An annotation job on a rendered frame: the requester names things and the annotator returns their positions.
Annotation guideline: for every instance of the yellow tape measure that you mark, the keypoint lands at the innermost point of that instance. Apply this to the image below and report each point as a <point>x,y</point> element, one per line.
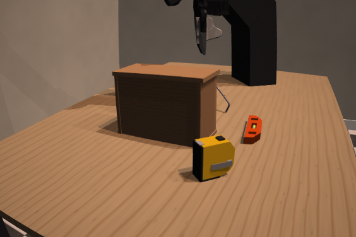
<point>212,157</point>

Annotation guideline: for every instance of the brown wooden cabinet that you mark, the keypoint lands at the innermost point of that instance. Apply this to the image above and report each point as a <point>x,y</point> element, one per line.
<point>173,104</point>

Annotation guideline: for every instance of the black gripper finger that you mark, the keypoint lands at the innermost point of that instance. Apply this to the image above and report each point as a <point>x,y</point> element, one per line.
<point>212,31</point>
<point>196,18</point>

